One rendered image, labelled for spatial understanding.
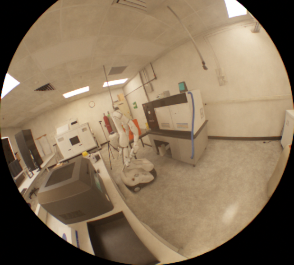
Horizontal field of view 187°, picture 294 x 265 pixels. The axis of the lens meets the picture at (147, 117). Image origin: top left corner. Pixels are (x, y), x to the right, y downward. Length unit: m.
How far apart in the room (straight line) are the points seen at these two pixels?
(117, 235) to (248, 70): 2.83
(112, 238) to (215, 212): 1.23
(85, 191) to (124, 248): 0.36
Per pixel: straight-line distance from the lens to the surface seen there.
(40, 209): 1.14
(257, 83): 2.50
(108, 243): 0.65
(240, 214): 1.62
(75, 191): 0.57
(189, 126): 1.51
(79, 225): 0.82
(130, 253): 0.59
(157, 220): 1.52
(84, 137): 2.07
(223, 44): 2.54
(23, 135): 3.12
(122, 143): 1.40
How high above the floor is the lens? 1.44
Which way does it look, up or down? 9 degrees down
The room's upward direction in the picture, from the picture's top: 17 degrees counter-clockwise
